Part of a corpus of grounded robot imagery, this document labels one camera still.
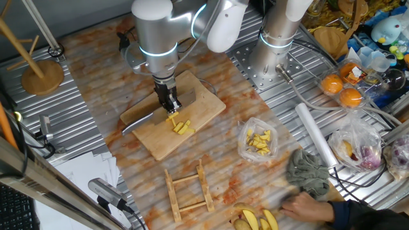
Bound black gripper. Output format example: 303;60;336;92
154;82;183;114

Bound steel kitchen knife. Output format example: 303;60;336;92
121;88;197;137

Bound dark sleeved forearm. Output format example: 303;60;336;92
328;199;409;230

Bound person bare hand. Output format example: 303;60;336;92
280;191;336;224

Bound wooden cutting board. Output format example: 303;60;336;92
120;70;227;162

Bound orange marble pattern mat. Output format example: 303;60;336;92
59;0;346;230

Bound metal robot mounting plate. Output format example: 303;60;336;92
225;38;304;92

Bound plastic bag of potato pieces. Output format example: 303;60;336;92
236;116;279;164

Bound wooden knife rack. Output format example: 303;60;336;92
164;158;215;223

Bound white paper sheet stack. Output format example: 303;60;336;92
33;151;121;230

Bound wooden round base stand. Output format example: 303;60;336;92
0;0;65;96

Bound whole brown potato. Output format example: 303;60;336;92
232;218;253;230

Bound white plastic wrap roll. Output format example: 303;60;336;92
294;102;339;169

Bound white rod stand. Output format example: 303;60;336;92
21;0;66;60

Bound grey green cloth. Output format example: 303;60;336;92
285;148;330;198

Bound orange pole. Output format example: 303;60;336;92
0;101;19;150

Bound wooden disc with stick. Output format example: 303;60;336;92
313;0;369;61

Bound clear glass jar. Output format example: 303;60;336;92
306;0;323;17

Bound orange fruit with label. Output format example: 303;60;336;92
338;61;360;81

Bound black keyboard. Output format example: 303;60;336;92
0;183;41;230

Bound clear plastic fruit container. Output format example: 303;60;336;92
316;57;371;111

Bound purple onion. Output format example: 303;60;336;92
359;145;382;170

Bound clear plastic cups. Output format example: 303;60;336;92
357;46;392;73

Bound clear glass bowl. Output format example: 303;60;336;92
380;68;407;92

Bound blue plush toy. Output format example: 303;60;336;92
370;16;403;45

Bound green yellow toy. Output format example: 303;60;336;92
388;44;405;61

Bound clear bag of purple vegetables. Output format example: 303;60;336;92
382;134;409;182

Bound grey camera mounting bracket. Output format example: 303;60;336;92
121;44;150;73

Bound grey cylindrical camera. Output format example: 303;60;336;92
88;178;128;211

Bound grey robot hose cable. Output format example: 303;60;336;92
275;63;403;127

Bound grey camera on clamp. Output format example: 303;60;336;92
34;114;66;160

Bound steel frame rail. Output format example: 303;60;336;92
0;135;124;230

